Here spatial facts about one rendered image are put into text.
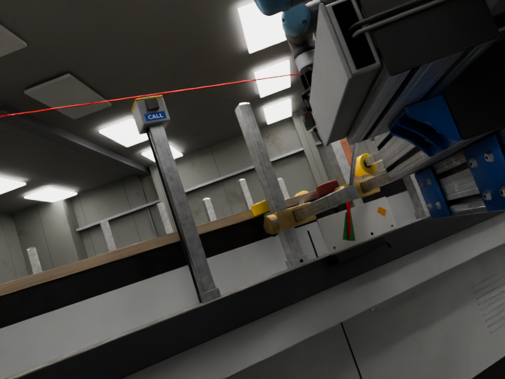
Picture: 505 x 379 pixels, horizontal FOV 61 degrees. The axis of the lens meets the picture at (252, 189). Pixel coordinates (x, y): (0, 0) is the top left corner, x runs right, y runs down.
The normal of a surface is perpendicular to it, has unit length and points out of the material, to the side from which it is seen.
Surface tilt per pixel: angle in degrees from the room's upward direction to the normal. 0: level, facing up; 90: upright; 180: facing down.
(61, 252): 90
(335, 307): 90
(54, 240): 90
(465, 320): 90
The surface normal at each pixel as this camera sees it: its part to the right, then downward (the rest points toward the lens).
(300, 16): -0.22, -0.06
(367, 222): 0.39, -0.26
